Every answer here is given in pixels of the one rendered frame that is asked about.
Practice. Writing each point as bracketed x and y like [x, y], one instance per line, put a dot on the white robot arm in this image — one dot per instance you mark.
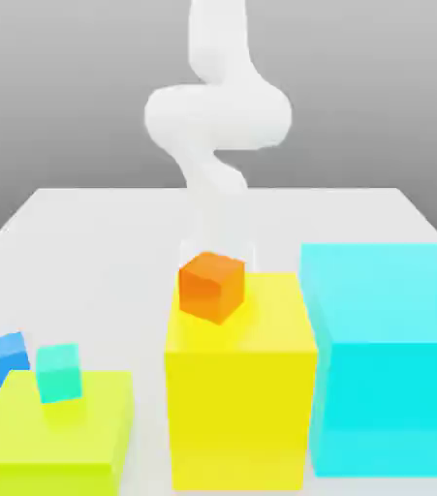
[218, 116]

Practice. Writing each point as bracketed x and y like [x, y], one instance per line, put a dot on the small orange cube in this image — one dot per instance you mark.
[212, 288]

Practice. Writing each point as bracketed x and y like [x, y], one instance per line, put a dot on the small turquoise cube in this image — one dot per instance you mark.
[59, 374]

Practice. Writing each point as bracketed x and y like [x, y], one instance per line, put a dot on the small blue cube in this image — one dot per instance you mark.
[5, 354]

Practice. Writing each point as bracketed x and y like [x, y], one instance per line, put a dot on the large yellow box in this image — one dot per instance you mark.
[239, 387]

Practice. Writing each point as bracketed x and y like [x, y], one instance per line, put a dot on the large cyan box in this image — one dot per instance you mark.
[388, 368]

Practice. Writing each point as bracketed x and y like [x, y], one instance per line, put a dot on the large lime box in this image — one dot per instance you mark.
[47, 438]

